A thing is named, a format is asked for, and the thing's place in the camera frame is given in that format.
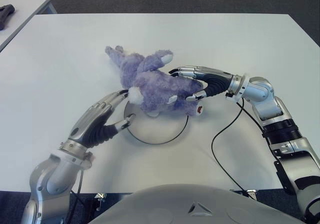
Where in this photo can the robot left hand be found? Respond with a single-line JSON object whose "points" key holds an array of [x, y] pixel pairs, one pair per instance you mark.
{"points": [[90, 131]]}

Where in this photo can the white plate black rim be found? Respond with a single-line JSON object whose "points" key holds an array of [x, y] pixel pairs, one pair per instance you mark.
{"points": [[155, 129]]}

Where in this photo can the metal table clamp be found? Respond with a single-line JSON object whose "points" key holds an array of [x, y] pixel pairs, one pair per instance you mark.
{"points": [[100, 199], [251, 193]]}

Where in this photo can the grey robot torso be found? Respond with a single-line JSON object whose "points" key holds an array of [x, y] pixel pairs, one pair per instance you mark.
{"points": [[195, 206]]}

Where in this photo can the white side table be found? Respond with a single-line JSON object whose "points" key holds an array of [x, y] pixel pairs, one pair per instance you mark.
{"points": [[25, 12]]}

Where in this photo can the black handheld controller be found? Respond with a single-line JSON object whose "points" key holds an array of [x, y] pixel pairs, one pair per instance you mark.
{"points": [[5, 15]]}

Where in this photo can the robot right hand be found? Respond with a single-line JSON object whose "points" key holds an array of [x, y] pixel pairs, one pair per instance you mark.
{"points": [[217, 83]]}

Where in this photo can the purple plush bunny doll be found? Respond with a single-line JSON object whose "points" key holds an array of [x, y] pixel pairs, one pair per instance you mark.
{"points": [[155, 84]]}

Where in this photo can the robot right arm silver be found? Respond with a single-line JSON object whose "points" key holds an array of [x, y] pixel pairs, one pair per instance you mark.
{"points": [[295, 164]]}

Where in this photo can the robot left arm silver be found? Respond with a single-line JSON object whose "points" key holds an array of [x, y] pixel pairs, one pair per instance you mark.
{"points": [[52, 176]]}

